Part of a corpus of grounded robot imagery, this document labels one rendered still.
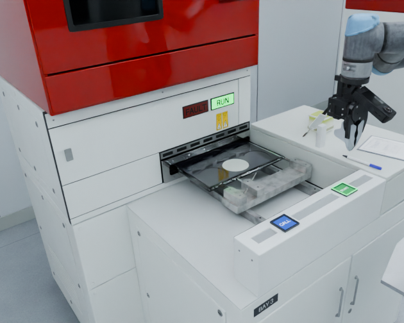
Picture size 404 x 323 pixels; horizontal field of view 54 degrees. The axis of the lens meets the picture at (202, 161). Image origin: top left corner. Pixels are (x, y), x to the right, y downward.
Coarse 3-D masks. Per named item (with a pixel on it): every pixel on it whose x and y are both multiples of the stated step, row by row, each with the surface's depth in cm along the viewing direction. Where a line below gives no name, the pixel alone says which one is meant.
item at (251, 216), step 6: (198, 186) 151; (210, 192) 145; (216, 192) 142; (216, 198) 143; (246, 210) 131; (246, 216) 131; (252, 216) 129; (258, 216) 128; (252, 222) 130; (258, 222) 127
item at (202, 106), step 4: (196, 104) 147; (200, 104) 148; (204, 104) 149; (184, 108) 144; (188, 108) 146; (192, 108) 147; (196, 108) 148; (200, 108) 149; (204, 108) 150; (184, 112) 145; (188, 112) 146; (192, 112) 147; (196, 112) 149; (200, 112) 150; (184, 116) 146; (188, 116) 147
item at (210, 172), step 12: (228, 144) 166; (240, 144) 166; (192, 156) 158; (204, 156) 157; (216, 156) 157; (228, 156) 156; (240, 156) 156; (252, 156) 155; (264, 156) 155; (276, 156) 154; (180, 168) 149; (192, 168) 149; (204, 168) 149; (216, 168) 148; (252, 168) 147; (204, 180) 140; (216, 180) 140
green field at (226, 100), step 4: (224, 96) 154; (228, 96) 156; (232, 96) 157; (212, 100) 151; (216, 100) 152; (220, 100) 154; (224, 100) 155; (228, 100) 156; (232, 100) 157; (212, 104) 152; (216, 104) 153; (220, 104) 154; (224, 104) 156; (212, 108) 153
